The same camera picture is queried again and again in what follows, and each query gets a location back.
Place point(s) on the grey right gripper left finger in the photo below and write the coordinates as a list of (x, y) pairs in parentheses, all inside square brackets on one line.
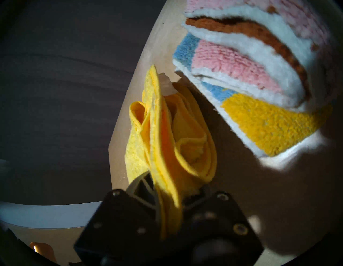
[(123, 225)]

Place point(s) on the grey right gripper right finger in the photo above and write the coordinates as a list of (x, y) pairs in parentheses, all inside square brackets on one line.
[(214, 228)]

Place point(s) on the yellow terry towel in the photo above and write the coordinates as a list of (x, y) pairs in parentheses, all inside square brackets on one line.
[(171, 144)]

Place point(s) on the pink blue sunflower towel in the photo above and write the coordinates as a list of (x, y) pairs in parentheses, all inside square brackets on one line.
[(254, 75)]

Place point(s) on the white curved arch panel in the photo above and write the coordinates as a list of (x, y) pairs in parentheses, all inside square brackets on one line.
[(48, 214)]

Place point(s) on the grey pleated curtain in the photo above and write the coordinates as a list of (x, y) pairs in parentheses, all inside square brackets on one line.
[(67, 93)]

